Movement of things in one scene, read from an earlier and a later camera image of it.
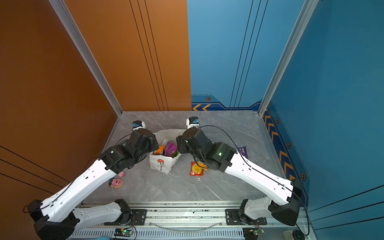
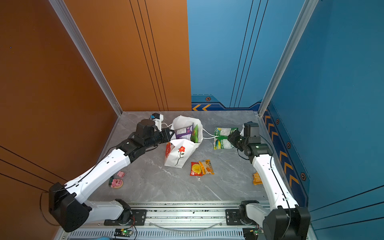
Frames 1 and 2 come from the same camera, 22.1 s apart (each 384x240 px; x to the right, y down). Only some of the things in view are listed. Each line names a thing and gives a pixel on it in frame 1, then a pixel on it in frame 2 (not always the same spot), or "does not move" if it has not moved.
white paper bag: (160, 163) to (178, 150)
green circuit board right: (251, 233) does not move
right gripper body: (185, 148) to (238, 140)
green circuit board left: (123, 232) does not move
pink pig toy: (116, 183) does not move
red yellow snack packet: (195, 170) does not move
